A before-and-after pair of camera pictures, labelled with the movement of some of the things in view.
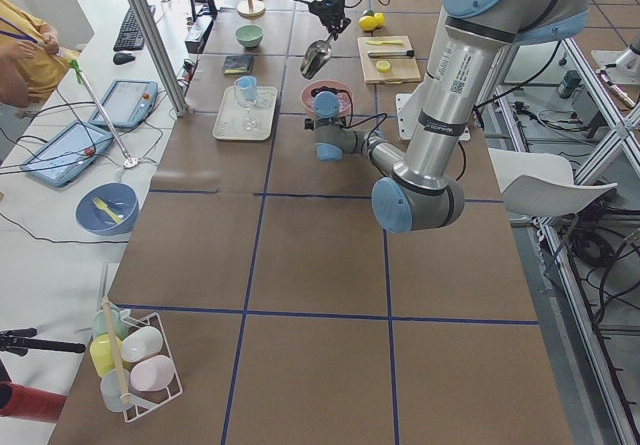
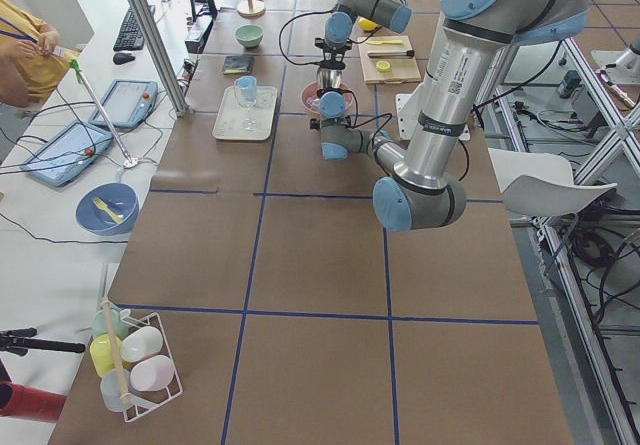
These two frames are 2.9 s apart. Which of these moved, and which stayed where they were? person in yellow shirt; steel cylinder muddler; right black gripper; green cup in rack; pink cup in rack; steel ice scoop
Moved: right black gripper; steel ice scoop
Stayed: person in yellow shirt; steel cylinder muddler; pink cup in rack; green cup in rack
